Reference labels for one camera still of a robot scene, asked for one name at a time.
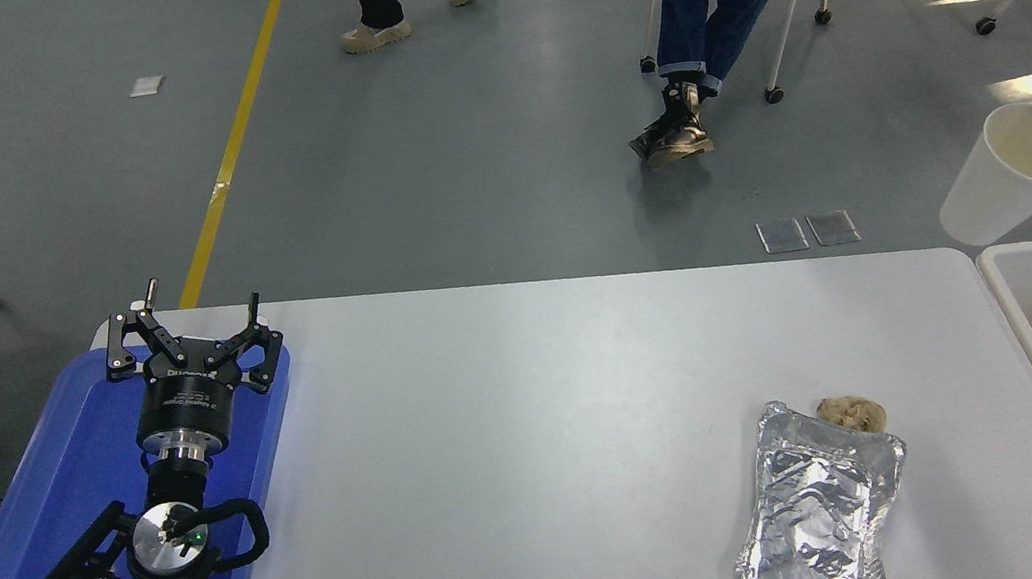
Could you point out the white paper cup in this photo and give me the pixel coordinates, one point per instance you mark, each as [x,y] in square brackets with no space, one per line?
[991,187]

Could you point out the crumpled tan paper ball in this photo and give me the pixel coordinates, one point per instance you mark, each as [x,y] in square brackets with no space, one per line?
[852,414]

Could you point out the clear floor plate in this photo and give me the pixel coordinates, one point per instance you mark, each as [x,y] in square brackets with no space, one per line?
[832,227]
[781,235]

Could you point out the blue plastic tray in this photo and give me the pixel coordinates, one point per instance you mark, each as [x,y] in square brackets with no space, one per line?
[60,495]

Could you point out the crumpled silver foil tray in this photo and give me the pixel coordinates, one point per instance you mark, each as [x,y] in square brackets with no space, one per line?
[811,521]

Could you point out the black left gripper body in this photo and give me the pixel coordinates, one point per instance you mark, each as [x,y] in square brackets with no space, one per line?
[186,396]

